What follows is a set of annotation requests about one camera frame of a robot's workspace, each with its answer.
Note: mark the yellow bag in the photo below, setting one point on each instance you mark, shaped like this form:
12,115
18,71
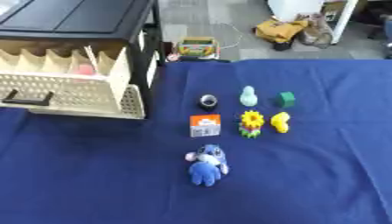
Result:
278,30

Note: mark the white cabinet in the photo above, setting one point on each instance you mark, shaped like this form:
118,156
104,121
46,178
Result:
311,11

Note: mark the orange and white box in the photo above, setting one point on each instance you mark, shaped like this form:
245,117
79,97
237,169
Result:
205,125

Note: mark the pink item in drawer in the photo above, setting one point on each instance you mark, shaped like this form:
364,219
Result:
84,70

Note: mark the colourful box on floor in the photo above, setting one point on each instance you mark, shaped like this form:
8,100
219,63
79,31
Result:
196,46

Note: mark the yellow toy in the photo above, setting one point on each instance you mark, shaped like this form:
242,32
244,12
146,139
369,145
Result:
280,122

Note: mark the stacked colourful gear toy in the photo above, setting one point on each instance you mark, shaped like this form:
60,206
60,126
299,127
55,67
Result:
251,124

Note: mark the black cabinet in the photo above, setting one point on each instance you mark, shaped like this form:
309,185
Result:
76,17

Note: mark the pale green pear toy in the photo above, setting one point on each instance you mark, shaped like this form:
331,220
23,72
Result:
248,97

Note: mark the green block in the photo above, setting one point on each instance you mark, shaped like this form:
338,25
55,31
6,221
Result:
286,99

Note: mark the black tape roll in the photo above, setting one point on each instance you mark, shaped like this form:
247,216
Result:
208,102

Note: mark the tan bag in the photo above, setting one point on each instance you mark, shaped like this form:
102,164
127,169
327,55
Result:
316,33

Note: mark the blue soft toy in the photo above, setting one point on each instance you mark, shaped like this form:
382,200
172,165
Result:
207,164

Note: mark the pale compartment drawer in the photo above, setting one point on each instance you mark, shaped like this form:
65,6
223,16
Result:
61,87

